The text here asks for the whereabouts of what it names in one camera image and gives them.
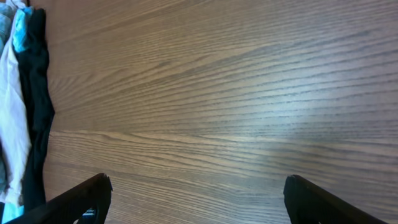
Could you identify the light blue denim shorts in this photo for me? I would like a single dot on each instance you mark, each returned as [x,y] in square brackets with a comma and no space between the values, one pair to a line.
[7,14]

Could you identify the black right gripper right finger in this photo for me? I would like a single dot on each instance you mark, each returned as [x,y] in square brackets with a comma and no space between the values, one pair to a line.
[308,203]

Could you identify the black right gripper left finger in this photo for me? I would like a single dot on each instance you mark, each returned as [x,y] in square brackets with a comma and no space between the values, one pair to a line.
[87,202]

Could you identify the light blue shirt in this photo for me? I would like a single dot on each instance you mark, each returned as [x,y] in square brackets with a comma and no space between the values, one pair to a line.
[11,211]

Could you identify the beige khaki shorts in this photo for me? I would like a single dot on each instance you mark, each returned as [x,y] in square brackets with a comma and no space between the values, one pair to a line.
[15,139]

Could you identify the black garment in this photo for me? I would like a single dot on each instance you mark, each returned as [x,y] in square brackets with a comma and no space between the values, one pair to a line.
[33,66]

